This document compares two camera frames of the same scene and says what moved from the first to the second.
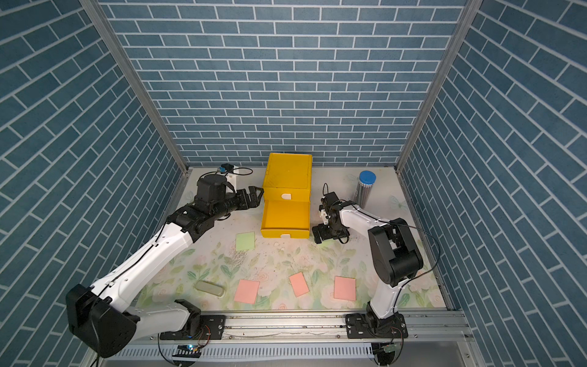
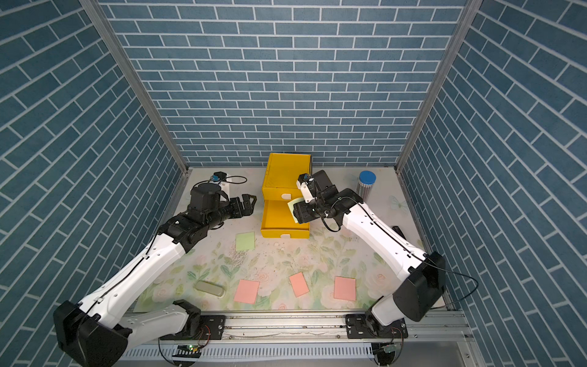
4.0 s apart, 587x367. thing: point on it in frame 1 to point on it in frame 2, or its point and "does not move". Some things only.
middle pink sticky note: x=299 y=284 does not move
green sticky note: x=327 y=244 to x=291 y=206
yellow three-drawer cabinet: x=287 y=196 does not move
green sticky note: x=245 y=241 does not move
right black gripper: x=323 y=235 to x=303 y=212
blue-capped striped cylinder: x=366 y=181 does not move
